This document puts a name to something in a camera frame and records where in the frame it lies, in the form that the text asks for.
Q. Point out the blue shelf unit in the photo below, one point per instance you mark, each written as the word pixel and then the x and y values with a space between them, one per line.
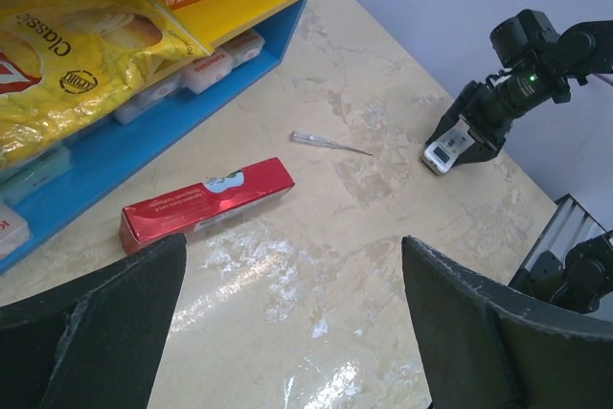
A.
pixel 108 152

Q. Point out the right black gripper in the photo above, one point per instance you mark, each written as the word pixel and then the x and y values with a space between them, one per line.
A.
pixel 479 106

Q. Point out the green tissue pack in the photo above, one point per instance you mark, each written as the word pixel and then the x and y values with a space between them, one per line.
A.
pixel 21 181

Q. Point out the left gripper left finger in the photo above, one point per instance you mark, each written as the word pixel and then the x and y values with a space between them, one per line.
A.
pixel 96 341

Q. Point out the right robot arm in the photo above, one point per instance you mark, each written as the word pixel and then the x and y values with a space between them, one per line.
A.
pixel 537 65

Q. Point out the clear test pen screwdriver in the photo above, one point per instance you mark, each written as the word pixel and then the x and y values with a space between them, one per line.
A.
pixel 320 141

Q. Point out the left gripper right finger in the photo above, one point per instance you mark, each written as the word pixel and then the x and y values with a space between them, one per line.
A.
pixel 484 344

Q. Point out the red toothpaste box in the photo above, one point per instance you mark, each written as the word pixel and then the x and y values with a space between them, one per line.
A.
pixel 203 204

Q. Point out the yellow chips bag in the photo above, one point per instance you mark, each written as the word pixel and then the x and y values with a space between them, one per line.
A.
pixel 67 63

